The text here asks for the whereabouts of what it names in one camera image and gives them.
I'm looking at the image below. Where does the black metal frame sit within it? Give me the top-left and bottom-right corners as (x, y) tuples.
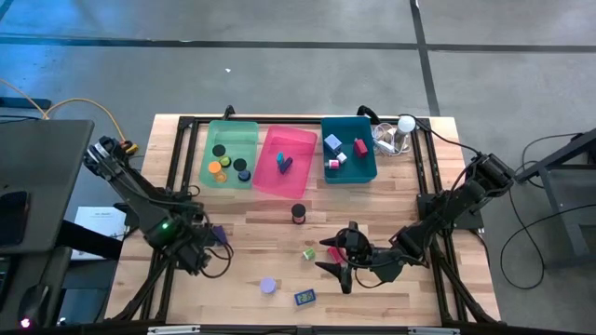
(104, 114), (502, 327)

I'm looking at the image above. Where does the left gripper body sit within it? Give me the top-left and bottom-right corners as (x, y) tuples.
(176, 222), (219, 276)

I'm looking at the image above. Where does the black desk beam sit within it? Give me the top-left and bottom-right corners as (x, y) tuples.
(58, 218), (126, 261)

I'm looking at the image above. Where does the black phone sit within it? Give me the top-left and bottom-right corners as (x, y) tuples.
(0, 190), (32, 247)

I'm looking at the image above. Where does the white paper booklet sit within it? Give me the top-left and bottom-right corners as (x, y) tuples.
(71, 206), (129, 261)

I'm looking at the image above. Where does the white light bulb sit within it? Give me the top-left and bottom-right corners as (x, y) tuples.
(393, 113), (417, 146)

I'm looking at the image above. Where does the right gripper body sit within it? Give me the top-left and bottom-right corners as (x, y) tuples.
(342, 221), (397, 294)

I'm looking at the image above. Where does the dark blue bar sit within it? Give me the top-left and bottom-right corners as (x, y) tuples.
(0, 96), (53, 111)

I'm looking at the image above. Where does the pink plastic bin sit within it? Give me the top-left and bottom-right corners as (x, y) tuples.
(251, 124), (319, 200)

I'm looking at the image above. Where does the orange hourglass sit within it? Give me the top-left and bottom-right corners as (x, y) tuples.
(207, 160), (228, 184)

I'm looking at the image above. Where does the silver bracket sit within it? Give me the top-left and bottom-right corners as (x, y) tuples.
(407, 327), (462, 335)
(148, 325), (202, 335)

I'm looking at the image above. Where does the teal plastic bin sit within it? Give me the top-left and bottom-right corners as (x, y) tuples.
(319, 115), (379, 185)

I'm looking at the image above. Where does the black hourglass with blue sand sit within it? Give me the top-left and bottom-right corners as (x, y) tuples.
(232, 157), (252, 183)

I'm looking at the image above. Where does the gray desk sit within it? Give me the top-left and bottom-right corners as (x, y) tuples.
(0, 119), (96, 255)

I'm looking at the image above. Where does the thin yellow cable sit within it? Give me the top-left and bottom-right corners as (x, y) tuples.
(0, 77), (48, 120)

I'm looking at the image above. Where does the black computer mouse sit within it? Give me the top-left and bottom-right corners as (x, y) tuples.
(17, 283), (51, 329)

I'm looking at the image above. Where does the black hourglass with yellow sand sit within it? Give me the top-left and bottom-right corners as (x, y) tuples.
(211, 143), (233, 168)

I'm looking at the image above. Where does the black camera cable loop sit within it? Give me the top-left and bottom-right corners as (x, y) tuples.
(200, 241), (236, 279)

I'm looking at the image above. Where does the lavender charger cube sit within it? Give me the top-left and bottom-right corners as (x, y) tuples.
(323, 133), (344, 154)

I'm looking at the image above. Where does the yellow cable with plug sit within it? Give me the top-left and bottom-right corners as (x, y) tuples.
(44, 97), (140, 155)

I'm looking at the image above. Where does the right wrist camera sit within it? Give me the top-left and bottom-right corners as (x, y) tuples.
(343, 227), (367, 255)

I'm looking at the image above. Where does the dark metal stand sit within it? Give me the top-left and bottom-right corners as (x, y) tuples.
(513, 127), (596, 271)

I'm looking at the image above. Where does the blue digital display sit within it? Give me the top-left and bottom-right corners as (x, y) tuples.
(293, 288), (318, 307)

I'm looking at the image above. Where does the black bent cable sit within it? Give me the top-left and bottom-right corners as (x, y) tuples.
(356, 105), (381, 126)

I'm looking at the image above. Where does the green plastic bin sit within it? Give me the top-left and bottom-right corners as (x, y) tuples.
(198, 119), (260, 190)

